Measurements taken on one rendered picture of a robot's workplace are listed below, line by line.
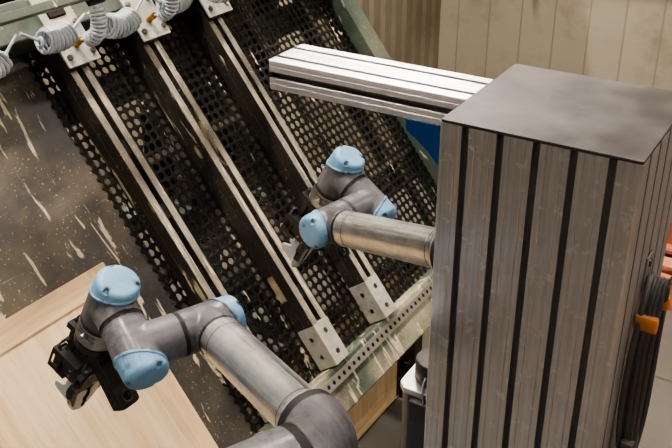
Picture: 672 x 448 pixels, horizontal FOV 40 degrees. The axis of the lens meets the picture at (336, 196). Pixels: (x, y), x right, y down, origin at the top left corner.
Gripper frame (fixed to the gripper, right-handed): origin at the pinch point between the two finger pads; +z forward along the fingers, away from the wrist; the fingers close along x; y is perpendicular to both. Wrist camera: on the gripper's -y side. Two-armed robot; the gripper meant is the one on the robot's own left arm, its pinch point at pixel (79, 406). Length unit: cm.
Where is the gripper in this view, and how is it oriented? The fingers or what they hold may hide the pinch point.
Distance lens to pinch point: 177.7
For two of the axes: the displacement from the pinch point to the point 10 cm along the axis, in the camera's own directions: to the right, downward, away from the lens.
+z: -3.9, 6.8, 6.2
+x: -5.4, 3.8, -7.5
